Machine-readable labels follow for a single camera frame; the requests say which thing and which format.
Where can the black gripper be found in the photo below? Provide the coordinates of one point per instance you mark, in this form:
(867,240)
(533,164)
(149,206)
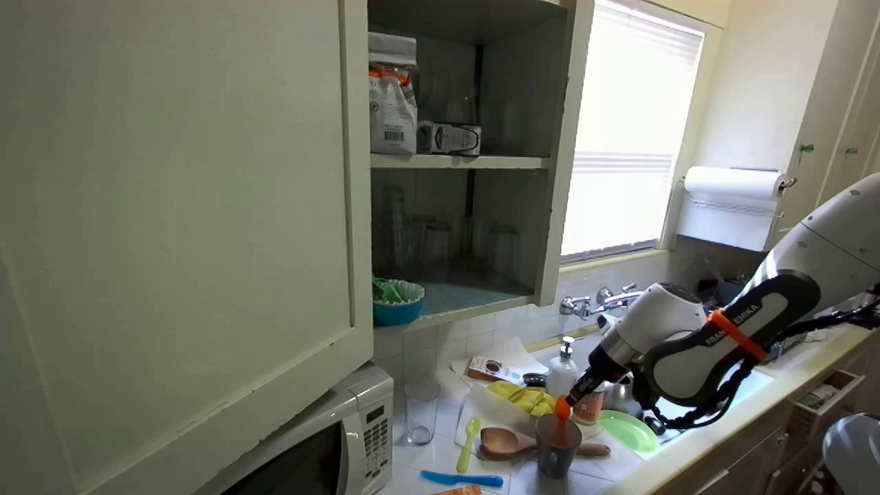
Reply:
(600,371)

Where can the orange spoon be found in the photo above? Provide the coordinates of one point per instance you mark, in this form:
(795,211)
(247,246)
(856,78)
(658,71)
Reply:
(559,415)

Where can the yellow spoon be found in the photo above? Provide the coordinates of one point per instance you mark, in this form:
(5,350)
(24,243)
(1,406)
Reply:
(472,437)

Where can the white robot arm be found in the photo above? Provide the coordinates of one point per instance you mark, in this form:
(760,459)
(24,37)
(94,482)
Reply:
(689,361)

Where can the soap pump bottle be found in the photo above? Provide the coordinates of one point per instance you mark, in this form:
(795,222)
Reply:
(563,371)

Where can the orange label bottle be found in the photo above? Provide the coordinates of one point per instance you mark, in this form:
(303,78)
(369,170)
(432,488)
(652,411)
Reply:
(589,408)

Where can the chrome faucet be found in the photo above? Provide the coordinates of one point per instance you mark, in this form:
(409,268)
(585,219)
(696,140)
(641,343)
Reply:
(585,306)

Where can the yellow rubber glove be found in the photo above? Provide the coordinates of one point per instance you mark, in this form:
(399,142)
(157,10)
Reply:
(529,400)

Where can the wooden spatula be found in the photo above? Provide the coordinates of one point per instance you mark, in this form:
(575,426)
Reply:
(509,445)

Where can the blue plastic knife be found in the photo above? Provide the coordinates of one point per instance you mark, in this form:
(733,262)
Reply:
(449,481)

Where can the clear drinking glass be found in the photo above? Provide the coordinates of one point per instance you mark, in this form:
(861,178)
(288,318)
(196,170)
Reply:
(419,415)

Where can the paper towel roll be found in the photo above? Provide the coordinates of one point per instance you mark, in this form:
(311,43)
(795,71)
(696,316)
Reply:
(733,185)

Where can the blue bowl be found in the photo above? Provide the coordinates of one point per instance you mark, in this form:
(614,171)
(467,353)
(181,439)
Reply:
(398,305)

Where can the white microwave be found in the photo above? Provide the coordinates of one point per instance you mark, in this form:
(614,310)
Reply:
(337,446)

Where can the small box on shelf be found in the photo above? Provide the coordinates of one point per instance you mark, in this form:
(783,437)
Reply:
(447,140)

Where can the window blind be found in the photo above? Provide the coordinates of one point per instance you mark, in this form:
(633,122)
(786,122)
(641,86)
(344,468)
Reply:
(636,98)

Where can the white orange bag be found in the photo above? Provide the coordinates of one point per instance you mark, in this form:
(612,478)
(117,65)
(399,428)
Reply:
(392,96)

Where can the cream cabinet door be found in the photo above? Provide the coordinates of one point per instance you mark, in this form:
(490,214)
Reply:
(182,233)

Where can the open wall cabinet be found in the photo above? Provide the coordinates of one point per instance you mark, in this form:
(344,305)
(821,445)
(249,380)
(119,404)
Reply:
(475,214)

